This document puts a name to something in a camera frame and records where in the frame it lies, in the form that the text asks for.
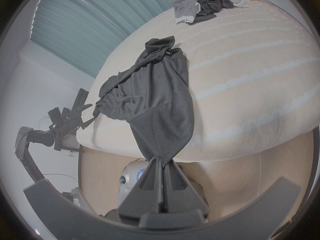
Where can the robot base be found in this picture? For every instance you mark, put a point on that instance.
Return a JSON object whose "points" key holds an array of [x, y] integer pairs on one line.
{"points": [[130, 177]]}

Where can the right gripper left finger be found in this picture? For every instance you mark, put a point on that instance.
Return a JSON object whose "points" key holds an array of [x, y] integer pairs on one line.
{"points": [[147, 191]]}

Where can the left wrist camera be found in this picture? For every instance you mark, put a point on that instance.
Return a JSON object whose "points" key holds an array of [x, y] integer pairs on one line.
{"points": [[55, 115]]}

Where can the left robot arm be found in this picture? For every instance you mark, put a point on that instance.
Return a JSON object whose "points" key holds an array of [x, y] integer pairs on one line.
{"points": [[37, 136]]}

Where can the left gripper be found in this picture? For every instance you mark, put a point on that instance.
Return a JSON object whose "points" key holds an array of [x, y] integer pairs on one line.
{"points": [[72, 120]]}

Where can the bed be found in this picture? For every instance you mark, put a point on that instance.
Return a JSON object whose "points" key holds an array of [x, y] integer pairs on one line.
{"points": [[237, 84]]}

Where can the black T-shirt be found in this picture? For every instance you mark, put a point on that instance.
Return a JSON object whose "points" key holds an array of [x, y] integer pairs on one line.
{"points": [[155, 96]]}

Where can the blue-green curtain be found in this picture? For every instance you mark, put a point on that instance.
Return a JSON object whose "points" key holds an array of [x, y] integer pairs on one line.
{"points": [[112, 6], [75, 41]]}

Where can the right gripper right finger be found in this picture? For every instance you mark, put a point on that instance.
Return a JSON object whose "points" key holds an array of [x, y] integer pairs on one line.
{"points": [[180, 191]]}

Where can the pile of clothes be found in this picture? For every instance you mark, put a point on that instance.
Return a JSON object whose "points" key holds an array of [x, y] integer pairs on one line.
{"points": [[185, 6]]}

